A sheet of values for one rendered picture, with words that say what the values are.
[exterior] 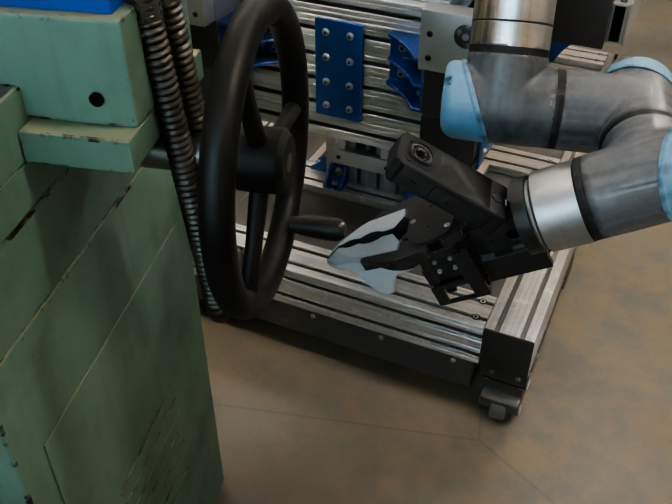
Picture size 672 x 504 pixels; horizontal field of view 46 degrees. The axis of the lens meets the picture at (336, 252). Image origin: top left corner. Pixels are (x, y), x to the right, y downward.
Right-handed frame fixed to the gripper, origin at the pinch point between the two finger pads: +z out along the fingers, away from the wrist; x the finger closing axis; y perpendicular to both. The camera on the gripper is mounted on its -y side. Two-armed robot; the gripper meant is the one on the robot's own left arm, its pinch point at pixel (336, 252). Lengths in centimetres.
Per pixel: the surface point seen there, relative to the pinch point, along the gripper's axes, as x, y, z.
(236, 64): -7.8, -24.2, -7.1
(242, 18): -3.4, -25.8, -7.2
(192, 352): 11.1, 17.7, 36.9
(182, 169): -4.8, -16.6, 5.3
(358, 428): 29, 62, 37
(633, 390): 50, 88, -7
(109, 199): 0.4, -14.0, 19.4
